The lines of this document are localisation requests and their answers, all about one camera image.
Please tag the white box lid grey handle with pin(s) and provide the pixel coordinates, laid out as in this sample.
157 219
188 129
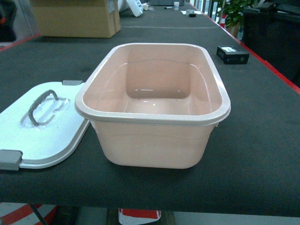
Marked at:
42 127

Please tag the pink plastic storage box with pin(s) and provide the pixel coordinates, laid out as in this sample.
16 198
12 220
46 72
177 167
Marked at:
154 104

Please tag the cardboard box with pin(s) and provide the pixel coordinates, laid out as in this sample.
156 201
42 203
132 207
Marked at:
76 18

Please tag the small black digital device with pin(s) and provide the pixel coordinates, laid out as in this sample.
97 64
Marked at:
231 55

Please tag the red white striped bollard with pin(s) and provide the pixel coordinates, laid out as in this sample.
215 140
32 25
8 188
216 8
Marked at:
138 217

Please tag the white paper cup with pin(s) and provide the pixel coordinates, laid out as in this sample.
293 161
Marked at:
176 5

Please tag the black mat on table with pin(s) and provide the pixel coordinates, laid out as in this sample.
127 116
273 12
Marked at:
251 164

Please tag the red white traffic cone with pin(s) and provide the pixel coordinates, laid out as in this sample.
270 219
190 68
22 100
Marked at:
222 21

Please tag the green potted plant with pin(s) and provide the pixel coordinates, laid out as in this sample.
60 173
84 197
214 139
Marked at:
234 13

